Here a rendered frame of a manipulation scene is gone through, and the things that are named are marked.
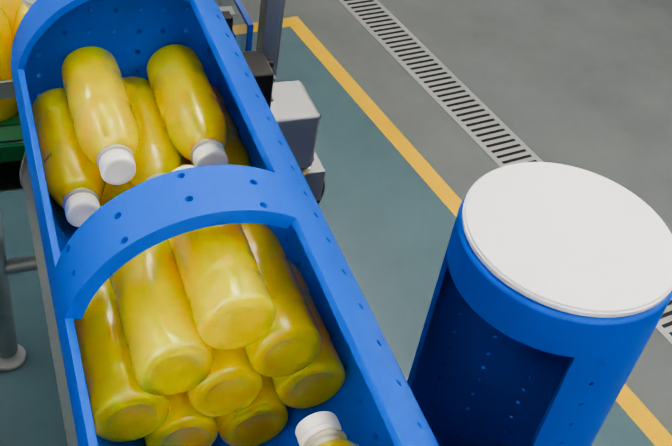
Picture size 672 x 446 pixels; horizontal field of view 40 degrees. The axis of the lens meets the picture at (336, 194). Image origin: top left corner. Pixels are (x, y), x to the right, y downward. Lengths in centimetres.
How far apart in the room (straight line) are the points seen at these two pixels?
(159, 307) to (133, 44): 48
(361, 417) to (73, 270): 31
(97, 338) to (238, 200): 19
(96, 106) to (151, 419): 37
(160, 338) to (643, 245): 65
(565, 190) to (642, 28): 288
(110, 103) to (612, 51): 298
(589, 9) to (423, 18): 78
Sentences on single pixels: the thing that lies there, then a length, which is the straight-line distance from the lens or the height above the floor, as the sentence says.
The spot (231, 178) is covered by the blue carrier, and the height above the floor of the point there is 123.
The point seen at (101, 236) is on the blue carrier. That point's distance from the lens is 84.
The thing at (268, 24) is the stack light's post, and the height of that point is 87.
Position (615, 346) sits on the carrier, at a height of 98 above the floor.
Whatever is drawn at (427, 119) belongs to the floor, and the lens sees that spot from 315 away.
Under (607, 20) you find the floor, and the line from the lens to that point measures 409.
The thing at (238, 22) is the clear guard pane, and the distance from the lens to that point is 170.
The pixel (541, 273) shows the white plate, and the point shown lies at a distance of 112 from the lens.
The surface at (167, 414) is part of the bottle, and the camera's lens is 89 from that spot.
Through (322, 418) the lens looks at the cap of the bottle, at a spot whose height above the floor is 113.
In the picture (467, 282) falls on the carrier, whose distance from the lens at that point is 115.
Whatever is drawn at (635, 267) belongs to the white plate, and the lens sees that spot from 118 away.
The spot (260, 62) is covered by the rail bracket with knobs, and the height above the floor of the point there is 100.
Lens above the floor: 178
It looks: 40 degrees down
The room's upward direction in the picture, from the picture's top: 10 degrees clockwise
